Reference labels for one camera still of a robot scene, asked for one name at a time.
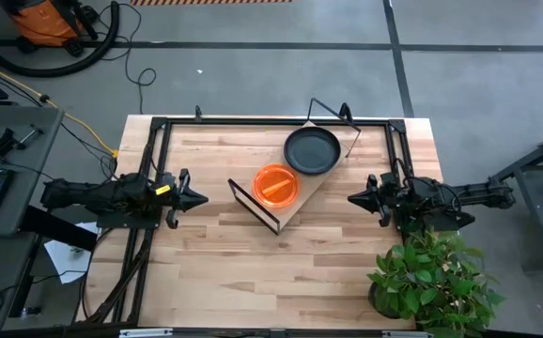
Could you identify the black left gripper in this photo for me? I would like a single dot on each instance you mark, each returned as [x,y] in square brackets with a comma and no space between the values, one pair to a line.
[173,197]

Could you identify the white paper sheet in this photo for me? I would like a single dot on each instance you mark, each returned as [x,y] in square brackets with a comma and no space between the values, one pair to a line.
[67,258]

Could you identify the black metal table frame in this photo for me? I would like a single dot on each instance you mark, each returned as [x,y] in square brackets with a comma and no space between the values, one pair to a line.
[252,121]

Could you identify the green potted plant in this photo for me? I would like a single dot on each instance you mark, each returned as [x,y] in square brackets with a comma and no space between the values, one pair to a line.
[431,281]

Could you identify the orange translucent round plate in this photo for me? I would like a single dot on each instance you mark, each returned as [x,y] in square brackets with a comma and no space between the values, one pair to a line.
[276,187]

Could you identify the dark grey round plate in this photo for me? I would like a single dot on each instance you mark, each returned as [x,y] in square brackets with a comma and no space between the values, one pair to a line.
[312,151]

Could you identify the wooden shelf with black frame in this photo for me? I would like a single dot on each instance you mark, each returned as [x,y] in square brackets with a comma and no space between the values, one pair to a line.
[278,215]

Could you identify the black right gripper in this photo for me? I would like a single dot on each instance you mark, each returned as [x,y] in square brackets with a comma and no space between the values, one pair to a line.
[391,197]

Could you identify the grey desk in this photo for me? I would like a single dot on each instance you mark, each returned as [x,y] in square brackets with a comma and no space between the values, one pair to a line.
[27,155]

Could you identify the orange shop vacuum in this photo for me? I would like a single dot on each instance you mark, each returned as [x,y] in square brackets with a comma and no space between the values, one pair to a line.
[46,21]

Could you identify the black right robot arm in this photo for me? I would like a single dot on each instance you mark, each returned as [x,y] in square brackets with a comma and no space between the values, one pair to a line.
[464,195]

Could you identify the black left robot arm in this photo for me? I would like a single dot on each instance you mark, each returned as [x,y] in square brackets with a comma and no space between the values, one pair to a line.
[93,195]

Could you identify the silver metal bracket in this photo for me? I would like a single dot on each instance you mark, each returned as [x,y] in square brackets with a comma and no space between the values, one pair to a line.
[408,334]
[144,333]

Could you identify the black table clamp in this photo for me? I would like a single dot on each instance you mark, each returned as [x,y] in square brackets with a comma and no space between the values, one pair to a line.
[345,112]
[198,112]

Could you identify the black clamp tool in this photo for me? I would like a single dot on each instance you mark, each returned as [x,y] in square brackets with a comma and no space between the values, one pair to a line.
[6,143]

